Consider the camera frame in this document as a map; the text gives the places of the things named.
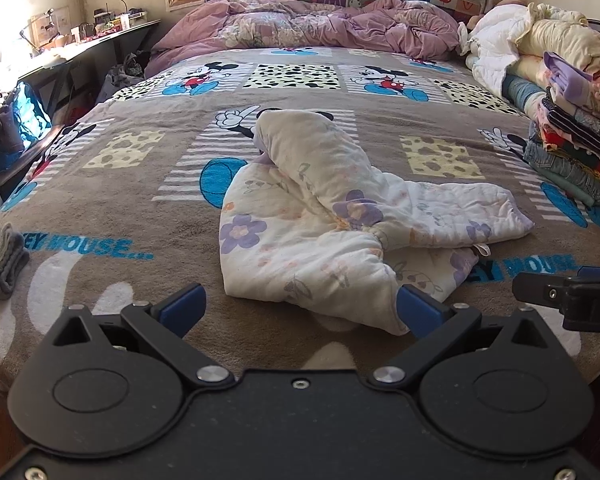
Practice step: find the black desk lamp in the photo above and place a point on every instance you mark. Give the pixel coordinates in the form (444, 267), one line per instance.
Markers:
(35, 30)

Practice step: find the dark grey clothes heap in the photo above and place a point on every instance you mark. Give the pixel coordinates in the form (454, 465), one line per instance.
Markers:
(122, 77)

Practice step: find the bright blue cloth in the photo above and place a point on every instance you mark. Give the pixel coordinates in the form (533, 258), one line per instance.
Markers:
(30, 115)

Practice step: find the stack of folded clothes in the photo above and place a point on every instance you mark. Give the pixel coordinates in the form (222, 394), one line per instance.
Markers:
(575, 130)

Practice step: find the cartoon mouse printed blanket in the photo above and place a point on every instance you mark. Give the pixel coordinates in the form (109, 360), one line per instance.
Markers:
(380, 160)

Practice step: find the cream quilted blanket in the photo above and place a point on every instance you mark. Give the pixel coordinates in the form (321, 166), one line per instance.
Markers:
(565, 35)

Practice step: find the grey folded cloth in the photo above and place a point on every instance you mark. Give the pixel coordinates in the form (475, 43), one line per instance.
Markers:
(0, 260)

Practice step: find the white quilted blanket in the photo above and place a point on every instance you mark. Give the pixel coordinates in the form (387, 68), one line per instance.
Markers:
(490, 40)

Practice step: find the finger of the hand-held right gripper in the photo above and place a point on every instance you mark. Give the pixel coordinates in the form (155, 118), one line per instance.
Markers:
(540, 287)

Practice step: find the purple floral duvet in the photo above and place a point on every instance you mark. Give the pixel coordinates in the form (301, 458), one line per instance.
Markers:
(380, 25)

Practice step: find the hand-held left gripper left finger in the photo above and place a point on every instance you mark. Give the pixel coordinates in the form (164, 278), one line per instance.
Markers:
(182, 310)

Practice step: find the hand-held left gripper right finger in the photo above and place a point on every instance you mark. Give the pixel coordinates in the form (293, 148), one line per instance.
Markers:
(420, 311)

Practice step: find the blue rolled blanket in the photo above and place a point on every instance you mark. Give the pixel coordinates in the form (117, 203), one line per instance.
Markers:
(522, 92)

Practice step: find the white floral padded pants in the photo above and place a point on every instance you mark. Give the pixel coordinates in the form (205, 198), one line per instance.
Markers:
(320, 185)

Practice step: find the dark cluttered desk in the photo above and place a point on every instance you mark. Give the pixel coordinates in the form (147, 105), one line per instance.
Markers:
(87, 47)

